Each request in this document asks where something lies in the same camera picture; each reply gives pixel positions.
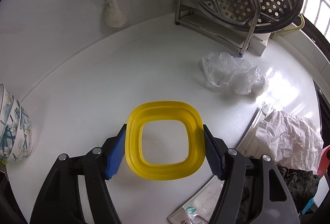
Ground yellow square plastic ring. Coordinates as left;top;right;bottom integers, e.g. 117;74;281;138
124;100;206;181

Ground white paper tissue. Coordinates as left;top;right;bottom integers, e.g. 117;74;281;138
252;111;323;173

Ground dark grey rag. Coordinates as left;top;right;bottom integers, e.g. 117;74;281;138
236;164;321;223

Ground clear packet with chopsticks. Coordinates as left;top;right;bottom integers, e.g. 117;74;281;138
167;176;224;224

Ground crumpled clear plastic bag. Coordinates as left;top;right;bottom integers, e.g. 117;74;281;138
201;52;269;96

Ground stacked floral ceramic bowls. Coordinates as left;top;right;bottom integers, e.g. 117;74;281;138
1;84;35;162

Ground white dish brush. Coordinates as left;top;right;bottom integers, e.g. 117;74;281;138
104;0;127;28

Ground steel dish rack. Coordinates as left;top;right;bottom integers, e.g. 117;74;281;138
175;0;270;56

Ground yellow gas hose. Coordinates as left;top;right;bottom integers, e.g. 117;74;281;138
275;13;306;35

